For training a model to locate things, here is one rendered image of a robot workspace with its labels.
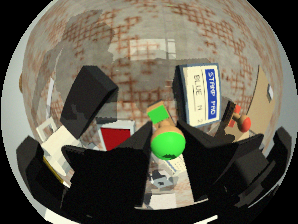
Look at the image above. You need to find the cream ceramic mug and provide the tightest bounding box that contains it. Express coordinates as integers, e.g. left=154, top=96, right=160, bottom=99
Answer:
left=36, top=117, right=82, bottom=176

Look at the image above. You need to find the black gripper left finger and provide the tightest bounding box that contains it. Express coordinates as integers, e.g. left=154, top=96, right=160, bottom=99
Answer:
left=61, top=121, right=152, bottom=208

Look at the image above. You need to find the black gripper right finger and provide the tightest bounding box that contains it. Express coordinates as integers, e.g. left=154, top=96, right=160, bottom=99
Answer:
left=177, top=120, right=263, bottom=202

